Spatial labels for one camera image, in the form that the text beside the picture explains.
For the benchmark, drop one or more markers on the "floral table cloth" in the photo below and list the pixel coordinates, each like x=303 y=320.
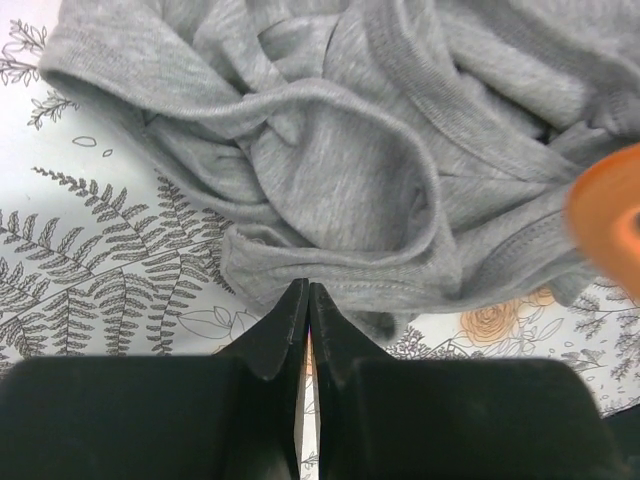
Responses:
x=101 y=250

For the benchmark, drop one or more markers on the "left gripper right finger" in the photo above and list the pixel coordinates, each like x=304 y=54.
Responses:
x=385 y=418

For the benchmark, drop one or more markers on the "orange plastic hanger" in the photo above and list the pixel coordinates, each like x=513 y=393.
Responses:
x=603 y=216

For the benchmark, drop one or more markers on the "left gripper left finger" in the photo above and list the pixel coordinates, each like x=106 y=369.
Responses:
x=232 y=415

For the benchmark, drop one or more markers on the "grey tank top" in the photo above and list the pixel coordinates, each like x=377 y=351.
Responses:
x=411 y=156

